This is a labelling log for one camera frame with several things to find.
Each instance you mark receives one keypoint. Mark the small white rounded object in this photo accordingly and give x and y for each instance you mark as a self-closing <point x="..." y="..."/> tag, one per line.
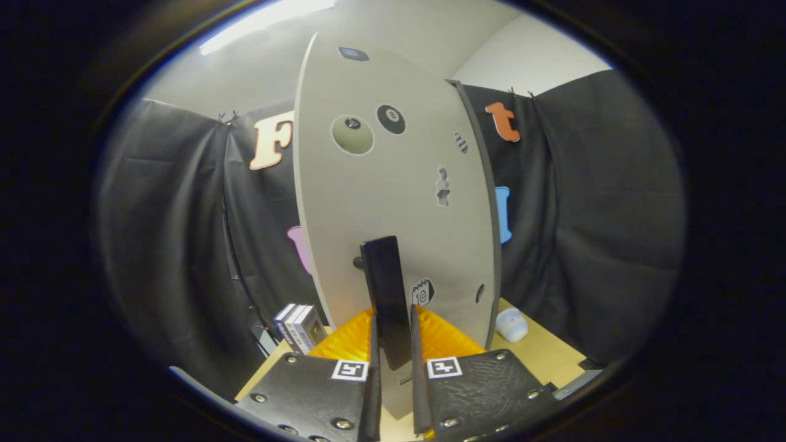
<point x="511" y="325"/>

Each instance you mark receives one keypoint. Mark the white cabinet door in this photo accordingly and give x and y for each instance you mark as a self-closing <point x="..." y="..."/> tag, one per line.
<point x="393" y="184"/>

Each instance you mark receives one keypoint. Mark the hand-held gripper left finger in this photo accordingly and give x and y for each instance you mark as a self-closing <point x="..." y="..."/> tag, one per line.
<point x="319" y="393"/>

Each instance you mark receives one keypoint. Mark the black backdrop cloth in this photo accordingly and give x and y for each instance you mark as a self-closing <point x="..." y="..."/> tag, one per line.
<point x="602" y="215"/>

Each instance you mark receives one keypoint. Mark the white spine book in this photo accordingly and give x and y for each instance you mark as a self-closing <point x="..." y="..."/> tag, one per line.
<point x="293" y="328"/>

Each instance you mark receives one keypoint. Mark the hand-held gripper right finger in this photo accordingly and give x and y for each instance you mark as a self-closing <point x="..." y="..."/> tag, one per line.
<point x="479" y="393"/>

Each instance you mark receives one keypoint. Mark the grey cover book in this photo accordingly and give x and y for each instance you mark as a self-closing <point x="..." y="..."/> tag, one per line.
<point x="310" y="328"/>

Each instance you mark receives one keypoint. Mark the grey cabinet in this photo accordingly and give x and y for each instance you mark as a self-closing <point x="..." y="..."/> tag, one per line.
<point x="486" y="159"/>

